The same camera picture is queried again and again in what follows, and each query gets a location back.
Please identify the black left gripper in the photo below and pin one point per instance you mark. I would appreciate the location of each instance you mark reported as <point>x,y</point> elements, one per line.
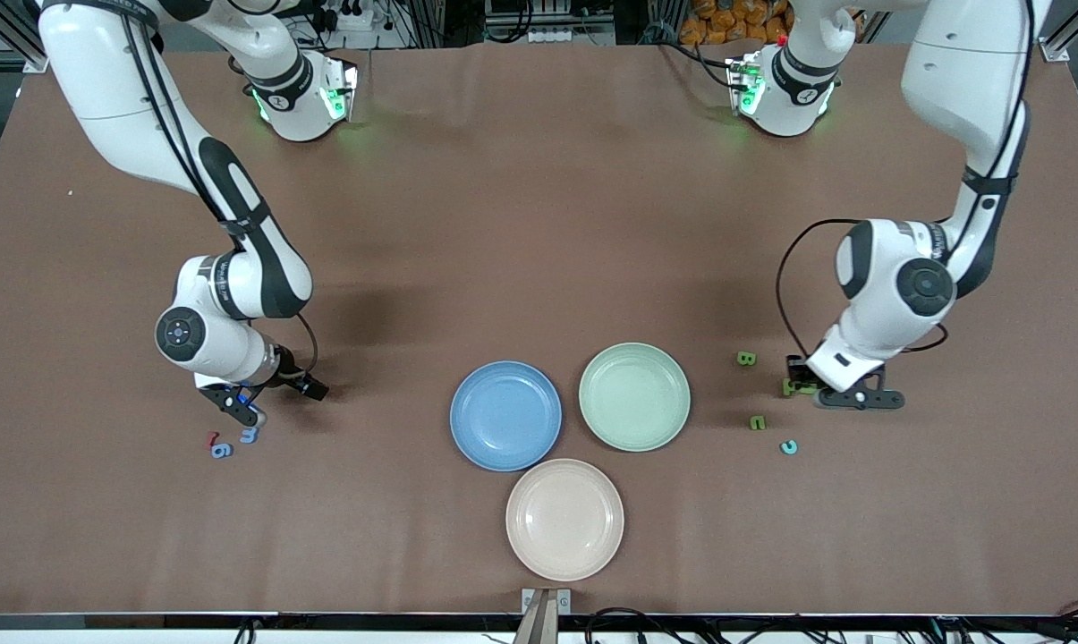
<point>796,368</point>

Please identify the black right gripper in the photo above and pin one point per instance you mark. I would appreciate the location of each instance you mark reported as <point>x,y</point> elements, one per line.
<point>292,380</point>

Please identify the green foam letter p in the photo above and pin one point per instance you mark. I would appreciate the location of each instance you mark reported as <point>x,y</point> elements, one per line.
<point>786,389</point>

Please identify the blue foam letter m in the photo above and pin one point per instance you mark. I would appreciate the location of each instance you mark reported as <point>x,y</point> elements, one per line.
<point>250,436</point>

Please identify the blue foam letter g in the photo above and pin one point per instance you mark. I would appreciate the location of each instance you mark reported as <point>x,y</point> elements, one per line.
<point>215,451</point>

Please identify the blue plate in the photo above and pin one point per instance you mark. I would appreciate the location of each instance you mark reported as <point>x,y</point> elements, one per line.
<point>505,416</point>

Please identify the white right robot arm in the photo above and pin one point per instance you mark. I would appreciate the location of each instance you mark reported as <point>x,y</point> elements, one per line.
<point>301,125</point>

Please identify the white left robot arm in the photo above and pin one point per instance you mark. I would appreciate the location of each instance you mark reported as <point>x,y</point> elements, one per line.
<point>785,121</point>

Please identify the green plate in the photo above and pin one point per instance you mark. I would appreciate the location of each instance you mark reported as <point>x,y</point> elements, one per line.
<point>634,397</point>

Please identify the beige plate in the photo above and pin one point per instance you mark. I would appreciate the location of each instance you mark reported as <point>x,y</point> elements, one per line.
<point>564,520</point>

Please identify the large table cover sheet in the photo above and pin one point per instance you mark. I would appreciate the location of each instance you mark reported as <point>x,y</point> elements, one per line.
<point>538,224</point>

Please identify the orange fruit pile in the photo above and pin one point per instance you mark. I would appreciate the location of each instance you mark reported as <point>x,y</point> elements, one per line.
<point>726,22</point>

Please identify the white power strip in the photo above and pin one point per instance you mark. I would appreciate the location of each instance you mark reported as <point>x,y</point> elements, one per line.
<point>552,38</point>
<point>351,20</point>

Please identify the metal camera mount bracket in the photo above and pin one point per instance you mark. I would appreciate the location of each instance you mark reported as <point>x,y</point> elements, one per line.
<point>538,617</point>

